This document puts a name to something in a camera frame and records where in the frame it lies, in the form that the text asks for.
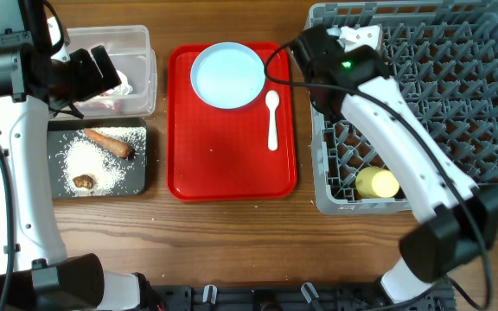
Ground red snack wrapper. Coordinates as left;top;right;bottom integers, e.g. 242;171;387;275
75;97;121;111

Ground white tissue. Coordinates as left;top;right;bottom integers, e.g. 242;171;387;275
90;70;133;101

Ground white rice grains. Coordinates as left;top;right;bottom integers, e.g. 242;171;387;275
54;127;146;198

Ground orange carrot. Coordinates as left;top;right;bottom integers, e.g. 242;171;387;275
83;129;133;159

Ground brown food scrap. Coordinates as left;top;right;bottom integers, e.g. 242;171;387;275
73;175;95;189

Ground light blue plate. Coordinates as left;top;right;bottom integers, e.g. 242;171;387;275
189;42;265;110

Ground yellow plastic cup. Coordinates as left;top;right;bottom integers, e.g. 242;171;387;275
355;167;400;199

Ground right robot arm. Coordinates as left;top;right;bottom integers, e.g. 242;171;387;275
288;25;498;304

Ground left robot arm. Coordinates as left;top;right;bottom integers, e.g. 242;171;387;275
0;0;166;310

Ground clear plastic waste bin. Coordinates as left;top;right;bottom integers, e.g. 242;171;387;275
52;25;157;118

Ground black waste tray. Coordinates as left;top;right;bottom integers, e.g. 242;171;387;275
46;117;149;200

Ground grey dishwasher rack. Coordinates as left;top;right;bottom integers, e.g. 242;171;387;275
301;0;498;216

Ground red serving tray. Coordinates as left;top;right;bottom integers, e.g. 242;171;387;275
166;44;297;201

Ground white plastic spoon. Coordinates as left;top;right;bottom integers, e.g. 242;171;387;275
265;90;280;151

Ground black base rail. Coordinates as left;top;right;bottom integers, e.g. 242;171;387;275
154;282;457;311

